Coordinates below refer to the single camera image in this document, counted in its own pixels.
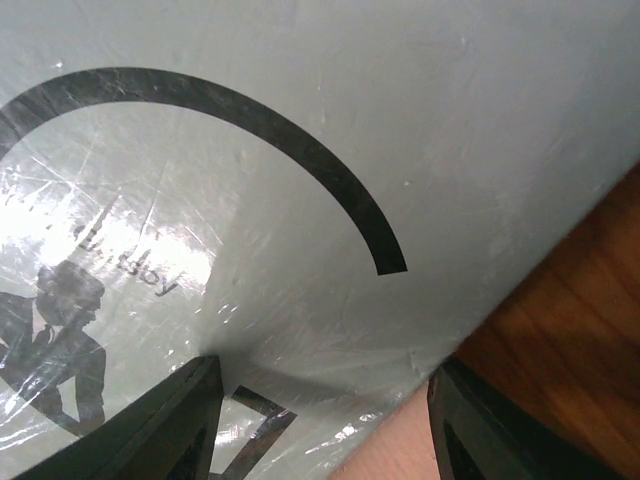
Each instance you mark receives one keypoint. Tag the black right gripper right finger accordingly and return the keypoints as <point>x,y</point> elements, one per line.
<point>478,433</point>

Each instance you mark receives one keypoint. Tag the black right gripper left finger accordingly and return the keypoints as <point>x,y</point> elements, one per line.
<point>168,433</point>

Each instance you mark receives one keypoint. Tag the grey Gatsby book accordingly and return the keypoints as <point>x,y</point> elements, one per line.
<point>330,196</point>

